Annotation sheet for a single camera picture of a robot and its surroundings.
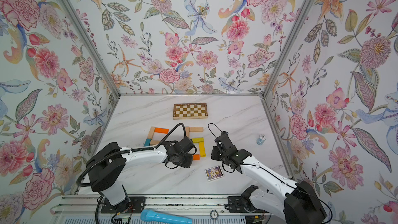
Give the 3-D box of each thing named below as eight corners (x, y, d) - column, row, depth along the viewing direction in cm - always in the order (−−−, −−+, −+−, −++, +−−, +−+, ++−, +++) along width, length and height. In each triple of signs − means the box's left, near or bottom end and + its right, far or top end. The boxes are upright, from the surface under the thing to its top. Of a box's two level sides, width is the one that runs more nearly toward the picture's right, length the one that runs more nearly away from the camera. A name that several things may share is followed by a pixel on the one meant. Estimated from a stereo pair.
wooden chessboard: (173, 119, 109) (172, 116, 106) (174, 106, 117) (174, 102, 114) (207, 119, 110) (207, 116, 106) (206, 106, 118) (206, 102, 114)
